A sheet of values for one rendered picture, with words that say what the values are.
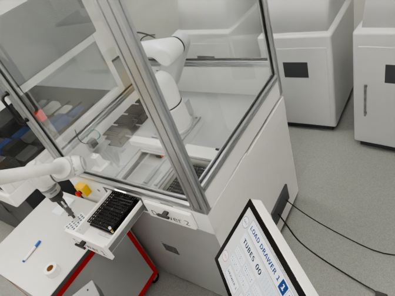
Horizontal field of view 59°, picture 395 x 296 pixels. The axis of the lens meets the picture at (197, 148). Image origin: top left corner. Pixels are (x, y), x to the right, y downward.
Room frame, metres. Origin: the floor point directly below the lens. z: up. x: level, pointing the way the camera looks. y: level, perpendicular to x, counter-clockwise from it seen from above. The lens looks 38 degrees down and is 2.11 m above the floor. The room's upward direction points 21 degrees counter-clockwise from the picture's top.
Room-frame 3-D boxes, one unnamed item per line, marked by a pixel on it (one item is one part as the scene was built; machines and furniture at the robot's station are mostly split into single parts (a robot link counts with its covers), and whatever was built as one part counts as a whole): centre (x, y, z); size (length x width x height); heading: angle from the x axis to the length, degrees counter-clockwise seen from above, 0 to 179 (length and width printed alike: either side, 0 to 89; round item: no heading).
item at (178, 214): (1.18, 0.24, 0.87); 0.29 x 0.02 x 0.11; 46
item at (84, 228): (1.35, 0.52, 0.86); 0.40 x 0.26 x 0.06; 136
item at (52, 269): (1.21, 0.92, 0.78); 0.07 x 0.07 x 0.04
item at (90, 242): (1.20, 0.67, 0.87); 0.29 x 0.02 x 0.11; 46
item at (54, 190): (1.48, 0.79, 1.07); 0.09 x 0.09 x 0.06
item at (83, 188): (1.62, 0.72, 0.88); 0.07 x 0.05 x 0.07; 46
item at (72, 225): (1.46, 0.79, 0.78); 0.12 x 0.08 x 0.04; 120
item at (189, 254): (1.72, 0.10, 0.40); 1.03 x 0.95 x 0.80; 46
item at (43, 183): (1.47, 0.78, 1.18); 0.13 x 0.11 x 0.16; 85
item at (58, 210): (1.68, 0.90, 0.77); 0.13 x 0.09 x 0.02; 137
